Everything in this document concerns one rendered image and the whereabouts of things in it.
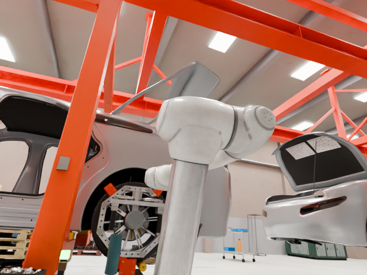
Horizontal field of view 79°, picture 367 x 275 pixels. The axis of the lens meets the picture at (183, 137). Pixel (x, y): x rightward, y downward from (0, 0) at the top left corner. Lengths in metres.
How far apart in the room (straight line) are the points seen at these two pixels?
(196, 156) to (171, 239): 0.22
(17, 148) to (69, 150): 9.22
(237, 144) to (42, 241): 1.27
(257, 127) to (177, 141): 0.21
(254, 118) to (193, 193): 0.25
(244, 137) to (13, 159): 10.38
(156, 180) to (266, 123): 0.62
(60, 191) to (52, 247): 0.31
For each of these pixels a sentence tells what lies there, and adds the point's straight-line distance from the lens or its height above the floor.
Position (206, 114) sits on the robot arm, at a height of 1.06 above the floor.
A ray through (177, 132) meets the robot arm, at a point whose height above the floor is 1.01.
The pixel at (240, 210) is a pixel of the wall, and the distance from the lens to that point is 12.27.
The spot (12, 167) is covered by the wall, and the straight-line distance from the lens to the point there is 10.66.
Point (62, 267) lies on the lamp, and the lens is 1.42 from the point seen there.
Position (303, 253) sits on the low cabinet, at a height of 0.17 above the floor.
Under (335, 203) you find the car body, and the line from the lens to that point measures 3.58.
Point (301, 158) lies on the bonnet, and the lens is 4.79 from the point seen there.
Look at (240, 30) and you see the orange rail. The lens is 2.97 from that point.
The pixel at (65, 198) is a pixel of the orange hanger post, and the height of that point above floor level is 0.93.
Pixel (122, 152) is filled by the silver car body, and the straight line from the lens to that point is 2.18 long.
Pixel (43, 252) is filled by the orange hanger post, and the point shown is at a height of 0.63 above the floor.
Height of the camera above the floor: 0.78
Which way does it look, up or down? 23 degrees up
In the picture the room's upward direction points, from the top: 3 degrees clockwise
